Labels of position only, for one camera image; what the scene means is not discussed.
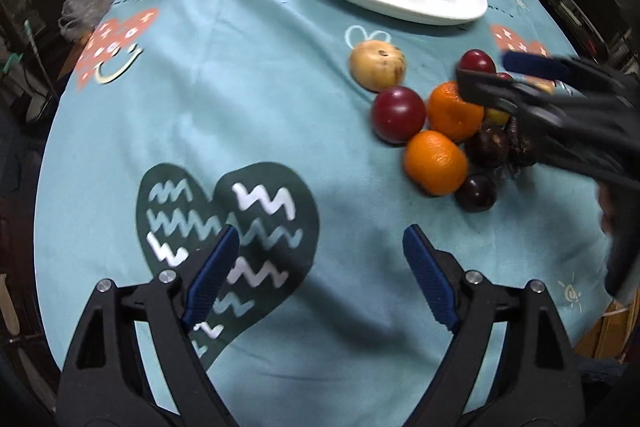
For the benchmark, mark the cardboard box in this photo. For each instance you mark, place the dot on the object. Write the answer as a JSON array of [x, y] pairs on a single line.
[[607, 332]]

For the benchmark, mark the dark purple plum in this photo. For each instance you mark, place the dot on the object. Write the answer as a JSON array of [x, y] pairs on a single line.
[[487, 149], [475, 193]]

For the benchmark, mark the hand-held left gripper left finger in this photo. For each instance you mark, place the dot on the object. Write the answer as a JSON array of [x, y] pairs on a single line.
[[212, 277]]

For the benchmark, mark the light blue printed tablecloth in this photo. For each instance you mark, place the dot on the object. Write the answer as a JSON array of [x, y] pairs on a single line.
[[250, 82]]

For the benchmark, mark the speckled beige fruit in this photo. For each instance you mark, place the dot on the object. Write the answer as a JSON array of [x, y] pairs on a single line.
[[377, 66]]

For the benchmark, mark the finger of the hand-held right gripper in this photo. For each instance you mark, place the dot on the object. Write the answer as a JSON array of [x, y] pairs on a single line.
[[532, 64], [485, 88]]

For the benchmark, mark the dark red plum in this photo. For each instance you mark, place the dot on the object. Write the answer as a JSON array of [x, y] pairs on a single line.
[[476, 61], [398, 114]]

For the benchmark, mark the orange mandarin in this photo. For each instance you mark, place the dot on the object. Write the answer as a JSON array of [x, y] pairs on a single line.
[[447, 114], [435, 162]]

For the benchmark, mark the red cherry tomato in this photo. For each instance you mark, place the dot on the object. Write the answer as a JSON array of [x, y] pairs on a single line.
[[503, 76]]

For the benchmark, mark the clear plastic bag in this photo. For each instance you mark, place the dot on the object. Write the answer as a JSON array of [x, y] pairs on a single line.
[[80, 14]]

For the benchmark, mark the white green stick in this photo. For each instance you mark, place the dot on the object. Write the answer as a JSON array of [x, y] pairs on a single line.
[[37, 54]]

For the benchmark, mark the pale yellow loquat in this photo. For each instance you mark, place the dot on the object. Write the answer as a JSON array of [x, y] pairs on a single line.
[[542, 85]]

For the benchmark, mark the person's right hand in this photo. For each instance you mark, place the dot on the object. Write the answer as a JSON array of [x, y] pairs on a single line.
[[608, 212]]

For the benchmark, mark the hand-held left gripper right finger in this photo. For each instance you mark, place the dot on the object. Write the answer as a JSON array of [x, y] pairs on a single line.
[[432, 277]]

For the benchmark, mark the small yellow fruit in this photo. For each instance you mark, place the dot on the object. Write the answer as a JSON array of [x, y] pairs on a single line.
[[494, 116]]

